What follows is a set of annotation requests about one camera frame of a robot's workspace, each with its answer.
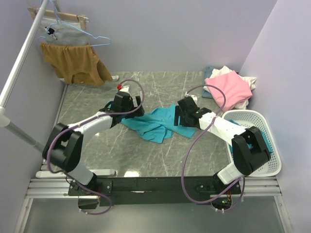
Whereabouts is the light blue wire hanger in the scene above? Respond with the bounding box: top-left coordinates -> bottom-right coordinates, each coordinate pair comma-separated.
37,2 -> 112,47

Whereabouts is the white clothes rack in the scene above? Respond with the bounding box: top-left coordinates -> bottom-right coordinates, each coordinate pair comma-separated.
0,0 -> 120,179

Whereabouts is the pink folded shirt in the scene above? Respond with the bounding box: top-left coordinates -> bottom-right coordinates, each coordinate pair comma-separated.
205,71 -> 252,112

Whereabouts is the black base beam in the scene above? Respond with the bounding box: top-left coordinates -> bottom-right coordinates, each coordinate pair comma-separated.
68,177 -> 245,210

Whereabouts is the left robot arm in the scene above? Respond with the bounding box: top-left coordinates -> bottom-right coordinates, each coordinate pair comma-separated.
42,91 -> 144,193

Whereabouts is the turquoise polo shirt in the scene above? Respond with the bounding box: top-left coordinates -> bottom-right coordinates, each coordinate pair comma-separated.
121,104 -> 196,144

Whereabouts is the aluminium rail frame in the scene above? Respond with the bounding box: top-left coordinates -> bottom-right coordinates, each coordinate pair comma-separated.
25,177 -> 282,199

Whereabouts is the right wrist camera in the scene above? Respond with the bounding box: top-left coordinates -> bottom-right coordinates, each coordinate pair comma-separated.
184,92 -> 198,104

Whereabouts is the grey-blue folded shirt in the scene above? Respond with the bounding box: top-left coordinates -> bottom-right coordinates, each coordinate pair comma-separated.
202,67 -> 214,99

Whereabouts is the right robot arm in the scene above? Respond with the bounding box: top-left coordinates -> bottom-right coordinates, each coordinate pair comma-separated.
174,97 -> 271,185

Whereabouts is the white laundry basket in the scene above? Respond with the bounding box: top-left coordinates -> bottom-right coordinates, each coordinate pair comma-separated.
222,110 -> 282,177

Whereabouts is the brown mustard shirt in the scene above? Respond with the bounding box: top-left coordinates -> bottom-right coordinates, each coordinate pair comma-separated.
40,43 -> 113,86

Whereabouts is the grey panda shirt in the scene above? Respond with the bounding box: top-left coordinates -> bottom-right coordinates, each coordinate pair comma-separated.
38,18 -> 89,46

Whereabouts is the teal shirt in basket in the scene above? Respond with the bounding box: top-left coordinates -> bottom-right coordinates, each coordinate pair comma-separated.
229,120 -> 273,155

